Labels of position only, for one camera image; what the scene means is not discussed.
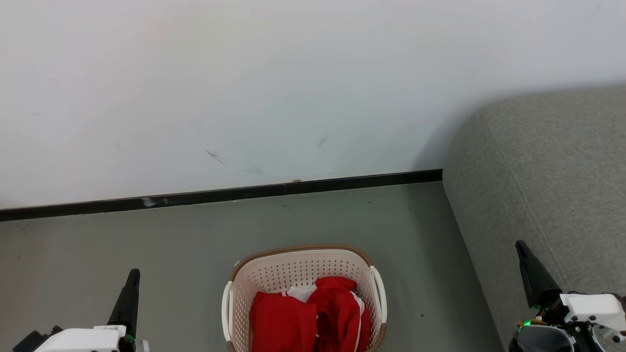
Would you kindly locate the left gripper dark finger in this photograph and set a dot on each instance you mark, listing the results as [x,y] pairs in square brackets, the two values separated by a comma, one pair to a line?
[128,298]

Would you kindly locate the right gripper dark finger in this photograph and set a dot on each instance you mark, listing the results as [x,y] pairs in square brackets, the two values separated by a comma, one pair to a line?
[538,281]

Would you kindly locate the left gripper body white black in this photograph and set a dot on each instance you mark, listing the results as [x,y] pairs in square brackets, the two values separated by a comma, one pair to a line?
[83,340]

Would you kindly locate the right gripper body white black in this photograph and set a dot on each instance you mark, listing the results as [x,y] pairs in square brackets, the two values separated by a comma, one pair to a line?
[594,310]

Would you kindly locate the red jersey with black number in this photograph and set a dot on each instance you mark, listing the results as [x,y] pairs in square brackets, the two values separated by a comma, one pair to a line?
[283,322]

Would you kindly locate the red garment with white trim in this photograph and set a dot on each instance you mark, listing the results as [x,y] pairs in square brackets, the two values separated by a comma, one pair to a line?
[340,313]

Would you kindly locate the grey fabric sofa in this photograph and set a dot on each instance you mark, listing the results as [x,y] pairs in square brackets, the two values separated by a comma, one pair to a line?
[547,186]

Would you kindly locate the black baseboard strip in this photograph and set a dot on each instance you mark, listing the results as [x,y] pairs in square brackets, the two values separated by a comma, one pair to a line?
[220,194]

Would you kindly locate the cream perforated laundry basket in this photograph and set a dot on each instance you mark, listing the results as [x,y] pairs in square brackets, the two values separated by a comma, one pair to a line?
[274,274]

